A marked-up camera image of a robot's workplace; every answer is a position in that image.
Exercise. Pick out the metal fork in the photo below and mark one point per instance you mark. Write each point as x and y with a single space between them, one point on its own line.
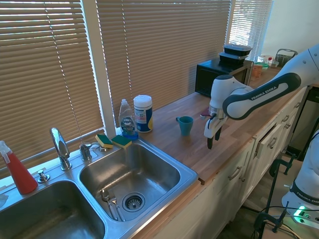
115 203

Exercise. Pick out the yellow green sponge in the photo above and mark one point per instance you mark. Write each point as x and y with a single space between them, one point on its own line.
121 142
104 141

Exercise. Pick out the clear dish soap bottle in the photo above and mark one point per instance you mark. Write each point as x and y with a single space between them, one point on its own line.
127 122

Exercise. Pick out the red spray bottle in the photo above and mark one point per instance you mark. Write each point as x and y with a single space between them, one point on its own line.
21 176

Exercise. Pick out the white lidded jar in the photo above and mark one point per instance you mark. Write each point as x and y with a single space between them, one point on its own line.
264 58

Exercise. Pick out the chrome sink hole cap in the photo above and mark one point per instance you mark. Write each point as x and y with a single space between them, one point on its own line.
103 149

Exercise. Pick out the orange container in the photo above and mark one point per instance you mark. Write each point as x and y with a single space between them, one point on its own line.
257 71

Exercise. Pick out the white wipes canister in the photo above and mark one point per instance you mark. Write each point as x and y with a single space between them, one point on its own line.
143 114

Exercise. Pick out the chrome side sprayer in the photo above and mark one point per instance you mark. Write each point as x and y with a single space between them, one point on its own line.
85 150

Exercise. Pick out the teal plastic cup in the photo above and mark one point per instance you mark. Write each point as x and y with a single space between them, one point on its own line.
186 125

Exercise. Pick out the metal sink drain strainer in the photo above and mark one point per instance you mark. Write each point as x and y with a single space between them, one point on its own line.
133 202

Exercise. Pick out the stainless steel double sink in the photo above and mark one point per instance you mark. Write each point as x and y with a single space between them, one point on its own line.
149 174

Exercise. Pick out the black plastic food container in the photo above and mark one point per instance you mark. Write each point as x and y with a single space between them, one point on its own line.
231 61
236 49

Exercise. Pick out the grey utensil caddy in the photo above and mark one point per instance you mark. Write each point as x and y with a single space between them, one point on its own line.
284 58

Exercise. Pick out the chrome kitchen faucet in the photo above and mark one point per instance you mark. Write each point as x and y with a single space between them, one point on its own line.
61 147

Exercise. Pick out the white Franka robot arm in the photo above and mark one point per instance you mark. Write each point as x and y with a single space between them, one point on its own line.
261 95

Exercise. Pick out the black clamp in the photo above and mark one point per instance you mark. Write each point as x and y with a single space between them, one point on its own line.
270 220
281 165

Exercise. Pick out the wide tan window blind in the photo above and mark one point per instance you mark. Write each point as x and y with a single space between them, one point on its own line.
162 49
45 74

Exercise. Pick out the white kitchen cabinets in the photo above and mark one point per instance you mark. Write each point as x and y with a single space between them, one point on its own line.
224 189

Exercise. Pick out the small chrome sink knob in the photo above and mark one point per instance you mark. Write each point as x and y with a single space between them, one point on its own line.
43 176

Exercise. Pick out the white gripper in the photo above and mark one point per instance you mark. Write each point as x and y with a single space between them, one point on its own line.
210 127

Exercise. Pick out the narrow pale window blind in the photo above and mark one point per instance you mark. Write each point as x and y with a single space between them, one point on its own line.
249 25

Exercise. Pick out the black microwave oven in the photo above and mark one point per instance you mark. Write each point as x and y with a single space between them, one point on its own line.
207 77

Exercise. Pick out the metal spoon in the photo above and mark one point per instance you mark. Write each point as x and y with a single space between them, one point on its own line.
106 196

